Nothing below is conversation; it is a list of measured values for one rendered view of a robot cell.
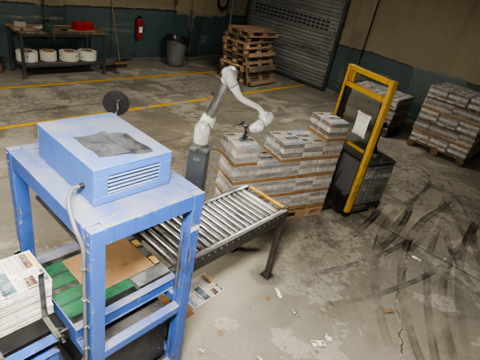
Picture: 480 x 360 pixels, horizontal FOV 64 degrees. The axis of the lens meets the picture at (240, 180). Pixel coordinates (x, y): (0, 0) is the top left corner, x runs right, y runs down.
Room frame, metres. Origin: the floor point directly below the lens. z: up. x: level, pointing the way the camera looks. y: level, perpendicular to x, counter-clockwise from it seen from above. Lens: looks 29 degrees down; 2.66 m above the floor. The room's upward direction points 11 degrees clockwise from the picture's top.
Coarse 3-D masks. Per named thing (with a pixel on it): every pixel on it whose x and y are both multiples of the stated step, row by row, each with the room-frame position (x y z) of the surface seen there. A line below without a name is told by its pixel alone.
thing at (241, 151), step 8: (232, 144) 3.68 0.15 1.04; (240, 144) 3.67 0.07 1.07; (248, 144) 3.72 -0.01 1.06; (256, 144) 3.77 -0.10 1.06; (232, 152) 3.65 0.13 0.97; (240, 152) 3.60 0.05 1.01; (248, 152) 3.66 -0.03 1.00; (256, 152) 3.72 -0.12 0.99; (232, 160) 3.62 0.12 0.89; (240, 160) 3.63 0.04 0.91; (248, 160) 3.68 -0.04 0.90; (256, 160) 3.74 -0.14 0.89
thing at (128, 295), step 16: (48, 256) 1.86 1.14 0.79; (64, 256) 1.89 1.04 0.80; (48, 272) 1.73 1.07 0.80; (64, 272) 1.75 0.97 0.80; (144, 272) 1.89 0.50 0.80; (160, 272) 1.92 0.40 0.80; (64, 288) 1.64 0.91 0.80; (80, 288) 1.66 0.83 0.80; (112, 288) 1.70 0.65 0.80; (128, 288) 1.73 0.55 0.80; (144, 288) 1.76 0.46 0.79; (160, 288) 1.82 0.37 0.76; (64, 304) 1.52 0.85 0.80; (80, 304) 1.54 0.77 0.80; (112, 304) 1.59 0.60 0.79; (128, 304) 1.63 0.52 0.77; (64, 320) 1.45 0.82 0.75; (80, 320) 1.44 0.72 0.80; (112, 320) 1.54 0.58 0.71; (80, 336) 1.39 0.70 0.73
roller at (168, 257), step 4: (140, 232) 2.29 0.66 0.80; (144, 232) 2.30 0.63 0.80; (140, 236) 2.27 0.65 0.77; (144, 236) 2.26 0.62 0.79; (148, 236) 2.26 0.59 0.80; (144, 240) 2.24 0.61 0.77; (148, 240) 2.23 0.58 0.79; (152, 240) 2.23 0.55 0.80; (152, 244) 2.19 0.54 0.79; (156, 244) 2.19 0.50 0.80; (156, 248) 2.16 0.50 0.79; (160, 248) 2.16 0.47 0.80; (160, 252) 2.13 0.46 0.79; (164, 252) 2.12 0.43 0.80; (164, 256) 2.09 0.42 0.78; (168, 256) 2.09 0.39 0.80; (172, 256) 2.10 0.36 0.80; (168, 260) 2.07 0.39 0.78; (172, 260) 2.06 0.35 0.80; (176, 260) 2.07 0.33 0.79; (172, 264) 2.04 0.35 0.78
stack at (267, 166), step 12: (264, 156) 4.01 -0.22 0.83; (228, 168) 3.74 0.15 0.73; (240, 168) 3.63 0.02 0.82; (252, 168) 3.72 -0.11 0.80; (264, 168) 3.81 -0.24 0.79; (276, 168) 3.91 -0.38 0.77; (288, 168) 4.00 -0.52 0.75; (300, 168) 4.10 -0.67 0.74; (312, 168) 4.20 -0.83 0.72; (216, 180) 3.90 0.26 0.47; (240, 180) 3.65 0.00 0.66; (276, 180) 3.95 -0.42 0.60; (288, 180) 4.01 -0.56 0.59; (300, 180) 4.12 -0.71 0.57; (312, 180) 4.22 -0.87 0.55; (216, 192) 3.88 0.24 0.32; (252, 192) 3.76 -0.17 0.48; (264, 192) 3.86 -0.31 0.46; (276, 192) 3.95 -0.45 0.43; (288, 204) 4.08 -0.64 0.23; (300, 204) 4.18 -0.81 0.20; (288, 216) 4.12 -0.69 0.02; (300, 216) 4.21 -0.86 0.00
